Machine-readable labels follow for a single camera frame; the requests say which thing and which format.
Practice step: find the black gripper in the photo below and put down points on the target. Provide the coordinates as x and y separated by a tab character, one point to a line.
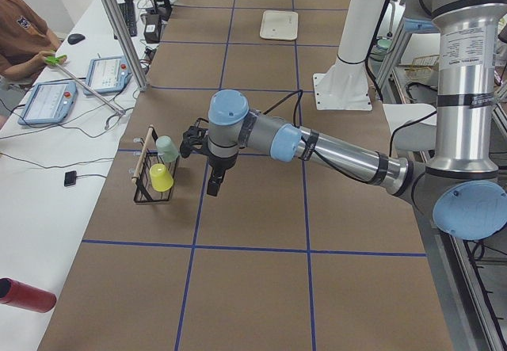
220	162

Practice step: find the pale green cup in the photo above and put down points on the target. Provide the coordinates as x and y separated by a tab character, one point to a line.
166	148

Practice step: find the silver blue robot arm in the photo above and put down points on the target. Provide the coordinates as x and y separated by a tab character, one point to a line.
457	188

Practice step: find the yellow cup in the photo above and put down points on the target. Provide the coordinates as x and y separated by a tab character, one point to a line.
161	178

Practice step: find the cream rectangular tray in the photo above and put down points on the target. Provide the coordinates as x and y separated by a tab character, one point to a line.
279	25

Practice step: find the small black square device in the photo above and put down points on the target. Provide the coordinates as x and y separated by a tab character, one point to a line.
70	178

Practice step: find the teach pendant far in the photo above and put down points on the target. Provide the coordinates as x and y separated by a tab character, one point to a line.
108	75

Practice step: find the teach pendant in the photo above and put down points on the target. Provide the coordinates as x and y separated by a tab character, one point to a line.
108	75
48	103

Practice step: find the teach pendant near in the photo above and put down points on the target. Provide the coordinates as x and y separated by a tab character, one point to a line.
48	103

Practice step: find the black keyboard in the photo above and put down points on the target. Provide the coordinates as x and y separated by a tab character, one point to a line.
127	10

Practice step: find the black computer mouse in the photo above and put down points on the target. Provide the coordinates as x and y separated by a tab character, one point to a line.
75	38

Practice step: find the white chair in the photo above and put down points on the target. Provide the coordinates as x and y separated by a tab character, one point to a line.
417	137

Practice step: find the red cylindrical bottle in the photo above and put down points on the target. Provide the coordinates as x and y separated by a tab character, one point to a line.
24	296

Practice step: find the person in brown shirt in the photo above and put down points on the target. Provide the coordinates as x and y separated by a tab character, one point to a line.
26	41

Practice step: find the black wire cup rack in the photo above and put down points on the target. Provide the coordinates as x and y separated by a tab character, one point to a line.
146	157

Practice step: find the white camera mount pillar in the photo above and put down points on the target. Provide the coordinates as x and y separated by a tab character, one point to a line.
345	85

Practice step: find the metal rod green handle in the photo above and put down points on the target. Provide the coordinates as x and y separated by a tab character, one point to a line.
54	61

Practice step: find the aluminium frame post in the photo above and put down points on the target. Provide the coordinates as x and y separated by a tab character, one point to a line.
122	34

